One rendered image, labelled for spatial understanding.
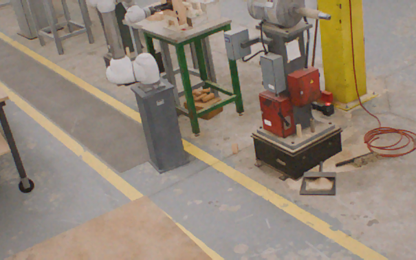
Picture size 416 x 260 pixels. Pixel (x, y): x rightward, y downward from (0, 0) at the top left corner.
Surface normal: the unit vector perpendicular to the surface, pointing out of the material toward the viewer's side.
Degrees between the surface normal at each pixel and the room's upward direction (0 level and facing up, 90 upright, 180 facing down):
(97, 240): 0
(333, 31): 90
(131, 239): 0
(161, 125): 90
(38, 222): 0
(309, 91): 90
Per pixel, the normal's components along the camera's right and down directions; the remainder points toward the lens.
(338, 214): -0.16, -0.87
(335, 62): -0.81, 0.38
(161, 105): 0.46, 0.34
